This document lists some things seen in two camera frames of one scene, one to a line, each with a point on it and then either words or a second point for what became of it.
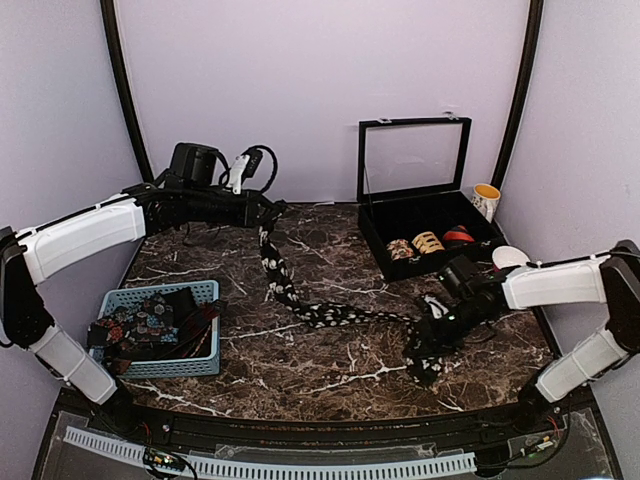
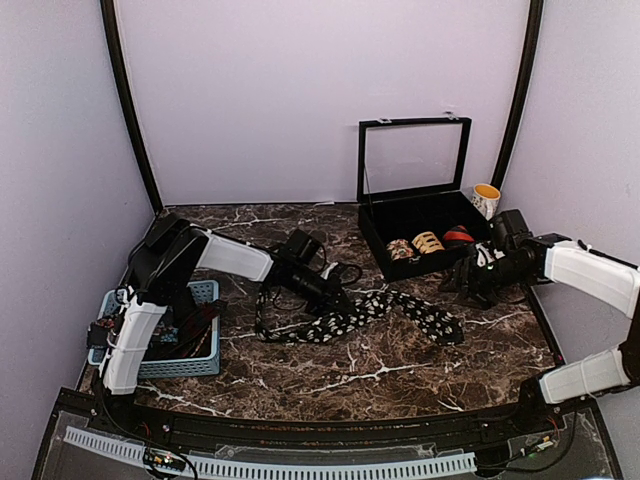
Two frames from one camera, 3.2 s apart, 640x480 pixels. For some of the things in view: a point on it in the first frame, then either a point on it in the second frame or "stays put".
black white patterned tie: x=422 y=365 -> x=428 y=320
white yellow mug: x=485 y=198 stays put
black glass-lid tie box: x=408 y=188 stays put
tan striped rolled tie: x=427 y=242 stays put
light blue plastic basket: x=204 y=292 stays put
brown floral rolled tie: x=399 y=249 stays put
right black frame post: x=521 y=95 stays put
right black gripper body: x=447 y=337 -> x=485 y=280
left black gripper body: x=242 y=216 -> x=322 y=299
